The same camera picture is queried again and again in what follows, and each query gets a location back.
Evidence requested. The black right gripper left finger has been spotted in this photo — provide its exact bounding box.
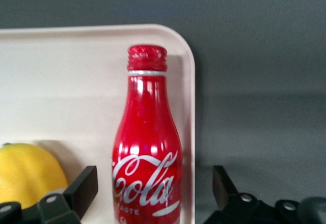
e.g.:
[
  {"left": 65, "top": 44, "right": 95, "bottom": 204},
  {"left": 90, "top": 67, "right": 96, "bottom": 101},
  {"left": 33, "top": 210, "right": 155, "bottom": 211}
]
[{"left": 0, "top": 165, "right": 99, "bottom": 224}]

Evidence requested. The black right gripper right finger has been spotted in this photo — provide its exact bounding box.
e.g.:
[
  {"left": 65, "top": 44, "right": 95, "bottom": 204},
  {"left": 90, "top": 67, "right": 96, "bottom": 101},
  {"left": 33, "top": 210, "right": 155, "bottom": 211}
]
[{"left": 203, "top": 164, "right": 305, "bottom": 224}]

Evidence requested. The red coke bottle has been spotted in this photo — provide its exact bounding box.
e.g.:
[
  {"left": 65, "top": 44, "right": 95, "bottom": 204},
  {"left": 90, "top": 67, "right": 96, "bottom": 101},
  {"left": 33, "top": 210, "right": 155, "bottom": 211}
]
[{"left": 111, "top": 44, "right": 184, "bottom": 224}]

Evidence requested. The yellow lemon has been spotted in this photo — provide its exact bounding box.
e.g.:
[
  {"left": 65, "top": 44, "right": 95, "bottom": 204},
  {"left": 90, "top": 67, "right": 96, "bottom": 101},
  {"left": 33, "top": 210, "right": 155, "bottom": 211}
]
[{"left": 0, "top": 143, "right": 69, "bottom": 209}]

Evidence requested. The beige plastic tray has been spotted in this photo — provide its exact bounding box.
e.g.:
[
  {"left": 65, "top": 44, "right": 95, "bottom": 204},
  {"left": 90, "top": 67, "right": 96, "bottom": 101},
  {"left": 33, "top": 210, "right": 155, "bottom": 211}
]
[{"left": 0, "top": 24, "right": 196, "bottom": 224}]

